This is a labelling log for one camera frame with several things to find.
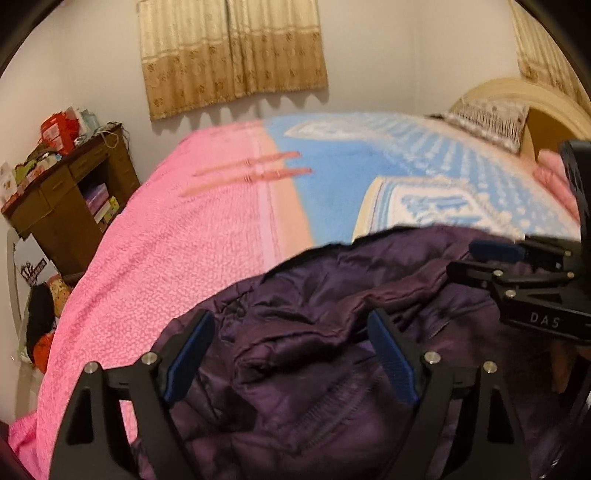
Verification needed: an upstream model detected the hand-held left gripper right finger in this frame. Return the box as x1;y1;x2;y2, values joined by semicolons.
367;308;527;480

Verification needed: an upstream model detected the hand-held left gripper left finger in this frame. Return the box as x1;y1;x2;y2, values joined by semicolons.
48;309;217;480

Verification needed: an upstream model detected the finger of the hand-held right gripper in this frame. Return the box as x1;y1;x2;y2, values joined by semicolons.
468;235;583;273
447;260;576;302

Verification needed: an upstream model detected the purple quilted jacket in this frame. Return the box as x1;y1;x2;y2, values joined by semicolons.
131;225;583;480

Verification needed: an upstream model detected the person's right hand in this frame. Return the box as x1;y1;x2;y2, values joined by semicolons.
551;339;579;396

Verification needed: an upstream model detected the folded pink floral quilt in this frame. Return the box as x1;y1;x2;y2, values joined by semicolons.
531;150;581;219

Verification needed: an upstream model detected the patterned pillow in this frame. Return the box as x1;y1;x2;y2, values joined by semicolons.
443;99;531;154

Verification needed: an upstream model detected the pink textured blanket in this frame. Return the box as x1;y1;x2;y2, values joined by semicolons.
9;121;315;467

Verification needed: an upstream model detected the orange bag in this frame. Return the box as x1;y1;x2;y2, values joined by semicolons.
34;332;59;376

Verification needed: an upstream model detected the floral cloth item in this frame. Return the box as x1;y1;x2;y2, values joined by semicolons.
46;274;75;320

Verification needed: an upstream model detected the black bag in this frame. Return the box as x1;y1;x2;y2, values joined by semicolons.
25;284;57;352

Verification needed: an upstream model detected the cream wooden bed headboard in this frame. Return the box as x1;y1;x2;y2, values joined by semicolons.
462;78;591;162

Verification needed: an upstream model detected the blue dotted bed sheet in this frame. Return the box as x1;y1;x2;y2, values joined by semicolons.
263;111;580;247

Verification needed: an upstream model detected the yellow box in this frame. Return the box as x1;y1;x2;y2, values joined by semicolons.
95;196;121;228

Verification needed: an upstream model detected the white printed paper bag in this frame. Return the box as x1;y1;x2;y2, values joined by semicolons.
14;237;49;297

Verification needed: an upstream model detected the purple box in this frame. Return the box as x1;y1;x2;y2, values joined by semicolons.
83;185;110;214

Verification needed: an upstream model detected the white leaning board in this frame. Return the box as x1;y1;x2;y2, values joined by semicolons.
6;228;29;361

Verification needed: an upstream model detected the brown wooden desk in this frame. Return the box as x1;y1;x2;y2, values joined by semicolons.
2;122;141;278

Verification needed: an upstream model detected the beige patterned curtain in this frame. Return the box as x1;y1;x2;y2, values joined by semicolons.
508;0;591;103
226;0;329;96
136;0;232;122

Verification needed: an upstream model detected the green soft item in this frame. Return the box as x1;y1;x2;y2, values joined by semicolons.
14;154;62;186

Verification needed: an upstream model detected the white carton box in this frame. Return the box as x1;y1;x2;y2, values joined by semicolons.
0;161;17;209

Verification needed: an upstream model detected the clear plastic bottle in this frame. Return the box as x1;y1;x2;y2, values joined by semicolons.
79;109;100;139

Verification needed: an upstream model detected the red bag on desk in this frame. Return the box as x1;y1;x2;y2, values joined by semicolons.
41;111;77;156

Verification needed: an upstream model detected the white cable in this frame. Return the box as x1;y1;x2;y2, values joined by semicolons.
95;122;131;149

